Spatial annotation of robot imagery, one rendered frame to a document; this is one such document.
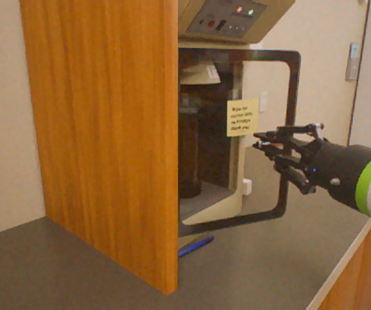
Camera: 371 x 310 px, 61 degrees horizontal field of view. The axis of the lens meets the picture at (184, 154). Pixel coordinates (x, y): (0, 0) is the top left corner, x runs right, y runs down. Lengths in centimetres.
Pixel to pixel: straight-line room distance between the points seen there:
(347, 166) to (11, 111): 78
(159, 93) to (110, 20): 17
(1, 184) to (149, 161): 51
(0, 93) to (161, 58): 52
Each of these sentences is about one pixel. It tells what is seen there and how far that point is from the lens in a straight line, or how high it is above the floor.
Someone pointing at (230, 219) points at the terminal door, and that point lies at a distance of 76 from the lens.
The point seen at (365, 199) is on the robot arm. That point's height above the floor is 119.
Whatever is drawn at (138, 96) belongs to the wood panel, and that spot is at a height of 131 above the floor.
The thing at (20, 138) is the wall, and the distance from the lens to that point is 96.
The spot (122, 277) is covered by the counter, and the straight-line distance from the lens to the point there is 71.
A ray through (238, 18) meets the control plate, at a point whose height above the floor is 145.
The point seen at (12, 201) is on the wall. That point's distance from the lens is 99.
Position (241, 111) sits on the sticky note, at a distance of 69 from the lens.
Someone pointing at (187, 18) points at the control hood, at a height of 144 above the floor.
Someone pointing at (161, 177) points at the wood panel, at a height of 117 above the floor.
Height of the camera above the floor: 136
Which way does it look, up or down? 16 degrees down
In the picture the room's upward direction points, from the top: straight up
